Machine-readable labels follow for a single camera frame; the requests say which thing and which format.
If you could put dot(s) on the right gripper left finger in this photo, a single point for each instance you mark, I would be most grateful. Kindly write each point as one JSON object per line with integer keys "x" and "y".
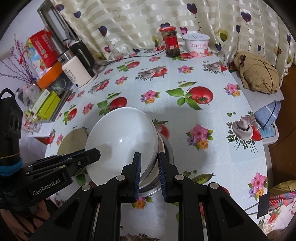
{"x": 93, "y": 213}

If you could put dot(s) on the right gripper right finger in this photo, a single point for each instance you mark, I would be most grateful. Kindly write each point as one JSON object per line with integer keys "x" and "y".
{"x": 206, "y": 212}

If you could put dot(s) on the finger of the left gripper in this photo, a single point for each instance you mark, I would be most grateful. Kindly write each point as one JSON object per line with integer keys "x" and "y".
{"x": 62, "y": 157}
{"x": 75, "y": 162}

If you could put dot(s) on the beige plate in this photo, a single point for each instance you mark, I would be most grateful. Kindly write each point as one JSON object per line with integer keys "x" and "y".
{"x": 74, "y": 141}

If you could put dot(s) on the small white bowl blue stripe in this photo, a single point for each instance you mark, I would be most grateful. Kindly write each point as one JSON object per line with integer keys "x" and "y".
{"x": 117, "y": 135}

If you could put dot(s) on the stainless steel bowl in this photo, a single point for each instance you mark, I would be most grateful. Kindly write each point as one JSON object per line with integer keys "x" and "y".
{"x": 164, "y": 158}

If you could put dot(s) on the large white bowl blue stripe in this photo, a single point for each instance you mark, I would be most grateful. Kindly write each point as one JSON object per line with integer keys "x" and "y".
{"x": 149, "y": 166}

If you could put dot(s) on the person's left hand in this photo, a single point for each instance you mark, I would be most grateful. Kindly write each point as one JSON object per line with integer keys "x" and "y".
{"x": 22, "y": 228}

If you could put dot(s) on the clear glass mug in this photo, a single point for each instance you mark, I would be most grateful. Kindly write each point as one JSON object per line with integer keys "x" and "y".
{"x": 31, "y": 126}

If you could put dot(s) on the lime green box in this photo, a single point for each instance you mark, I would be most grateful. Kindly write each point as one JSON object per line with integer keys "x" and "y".
{"x": 48, "y": 106}

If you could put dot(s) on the white green flat box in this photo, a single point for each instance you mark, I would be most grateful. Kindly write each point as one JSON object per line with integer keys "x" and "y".
{"x": 39, "y": 102}

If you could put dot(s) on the black binder clip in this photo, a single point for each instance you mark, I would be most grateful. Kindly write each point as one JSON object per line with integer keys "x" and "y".
{"x": 262, "y": 206}

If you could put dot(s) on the striped chevron tray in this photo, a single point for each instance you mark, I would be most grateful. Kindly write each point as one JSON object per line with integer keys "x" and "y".
{"x": 59, "y": 106}

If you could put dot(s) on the crumpled clear plastic bag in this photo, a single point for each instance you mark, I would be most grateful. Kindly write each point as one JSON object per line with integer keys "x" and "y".
{"x": 31, "y": 93}

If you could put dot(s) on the white electric kettle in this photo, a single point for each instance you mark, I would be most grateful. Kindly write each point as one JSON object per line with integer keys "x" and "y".
{"x": 78, "y": 64}

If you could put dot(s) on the purple flower branches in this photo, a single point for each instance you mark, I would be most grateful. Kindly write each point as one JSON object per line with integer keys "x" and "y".
{"x": 15, "y": 65}

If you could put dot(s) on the red snack bag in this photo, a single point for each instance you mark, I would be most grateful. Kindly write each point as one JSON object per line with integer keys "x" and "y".
{"x": 40, "y": 51}

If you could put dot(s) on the fruit print tablecloth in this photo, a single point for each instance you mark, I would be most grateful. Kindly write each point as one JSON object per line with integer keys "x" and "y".
{"x": 193, "y": 103}

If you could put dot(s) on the folded blue cloth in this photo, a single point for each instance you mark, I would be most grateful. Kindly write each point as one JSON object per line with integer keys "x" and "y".
{"x": 267, "y": 115}

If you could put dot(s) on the heart pattern curtain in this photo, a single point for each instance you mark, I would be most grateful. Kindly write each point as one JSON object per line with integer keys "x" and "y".
{"x": 114, "y": 28}

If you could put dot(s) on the red lid sauce jar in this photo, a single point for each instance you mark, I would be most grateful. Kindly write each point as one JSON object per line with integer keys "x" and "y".
{"x": 169, "y": 35}

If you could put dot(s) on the pink white yogurt tub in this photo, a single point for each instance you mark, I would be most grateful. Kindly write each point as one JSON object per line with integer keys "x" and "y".
{"x": 197, "y": 44}

